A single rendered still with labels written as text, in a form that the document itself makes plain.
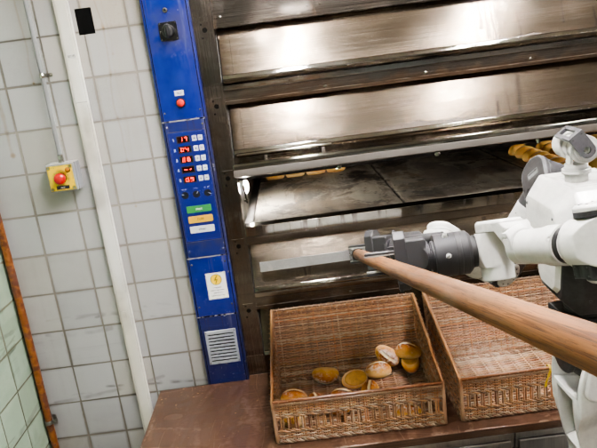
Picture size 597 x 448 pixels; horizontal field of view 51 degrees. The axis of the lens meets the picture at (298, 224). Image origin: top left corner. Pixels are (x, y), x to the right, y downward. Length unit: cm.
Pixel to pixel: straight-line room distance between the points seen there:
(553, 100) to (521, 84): 13
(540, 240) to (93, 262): 174
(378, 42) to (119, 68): 90
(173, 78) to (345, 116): 61
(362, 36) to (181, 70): 63
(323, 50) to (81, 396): 163
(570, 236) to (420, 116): 129
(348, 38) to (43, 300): 148
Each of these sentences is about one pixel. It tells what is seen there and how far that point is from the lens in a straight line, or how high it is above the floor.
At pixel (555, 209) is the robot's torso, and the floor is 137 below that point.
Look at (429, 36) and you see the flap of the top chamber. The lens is 232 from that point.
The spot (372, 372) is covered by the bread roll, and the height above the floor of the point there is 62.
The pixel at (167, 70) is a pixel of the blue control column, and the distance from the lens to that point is 227.
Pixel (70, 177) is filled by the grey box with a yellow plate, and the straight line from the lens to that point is 234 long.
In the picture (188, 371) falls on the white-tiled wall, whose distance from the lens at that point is 258.
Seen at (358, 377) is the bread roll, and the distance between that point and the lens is 233.
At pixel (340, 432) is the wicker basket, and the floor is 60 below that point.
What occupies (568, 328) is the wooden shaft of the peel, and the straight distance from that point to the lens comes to 43.
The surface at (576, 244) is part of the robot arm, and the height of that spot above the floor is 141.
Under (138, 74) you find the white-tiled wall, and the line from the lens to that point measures 232.
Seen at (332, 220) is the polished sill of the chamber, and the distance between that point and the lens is 235.
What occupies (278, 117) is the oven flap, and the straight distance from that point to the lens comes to 229.
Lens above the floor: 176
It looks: 15 degrees down
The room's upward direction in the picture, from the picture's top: 7 degrees counter-clockwise
